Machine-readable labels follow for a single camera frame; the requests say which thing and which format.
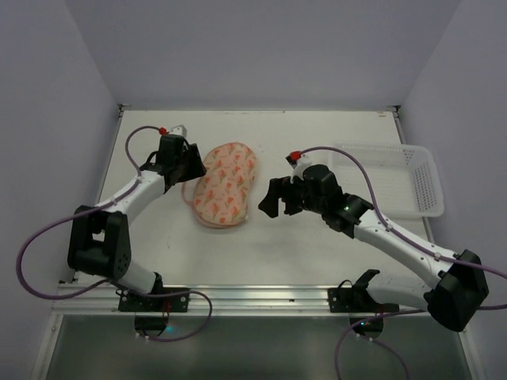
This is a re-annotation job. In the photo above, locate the pink patterned mesh laundry bag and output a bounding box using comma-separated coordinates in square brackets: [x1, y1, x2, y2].
[181, 142, 257, 229]

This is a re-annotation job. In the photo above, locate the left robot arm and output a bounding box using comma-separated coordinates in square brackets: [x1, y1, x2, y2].
[67, 126, 206, 295]

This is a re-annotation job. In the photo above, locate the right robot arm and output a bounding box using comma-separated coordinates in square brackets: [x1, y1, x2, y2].
[258, 164, 489, 332]

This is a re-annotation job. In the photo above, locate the white plastic basket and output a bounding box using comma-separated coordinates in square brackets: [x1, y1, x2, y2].
[334, 142, 444, 219]

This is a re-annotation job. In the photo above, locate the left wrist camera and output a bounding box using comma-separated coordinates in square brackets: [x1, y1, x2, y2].
[170, 124, 188, 139]

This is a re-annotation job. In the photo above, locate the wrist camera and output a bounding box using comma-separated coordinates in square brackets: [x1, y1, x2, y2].
[285, 151, 313, 183]
[170, 124, 188, 139]

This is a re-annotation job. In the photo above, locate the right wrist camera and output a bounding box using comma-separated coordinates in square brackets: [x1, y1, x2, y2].
[285, 151, 313, 183]

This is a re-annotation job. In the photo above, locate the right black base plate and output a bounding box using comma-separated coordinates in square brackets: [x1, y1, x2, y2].
[327, 280, 400, 314]

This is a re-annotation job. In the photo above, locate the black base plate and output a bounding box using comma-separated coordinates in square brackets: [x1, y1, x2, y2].
[116, 287, 189, 313]
[327, 280, 400, 314]

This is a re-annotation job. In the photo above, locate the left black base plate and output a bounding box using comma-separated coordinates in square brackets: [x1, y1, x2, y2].
[116, 287, 189, 313]

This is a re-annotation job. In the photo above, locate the aluminium mounting rail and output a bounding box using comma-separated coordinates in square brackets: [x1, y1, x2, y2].
[51, 282, 427, 316]

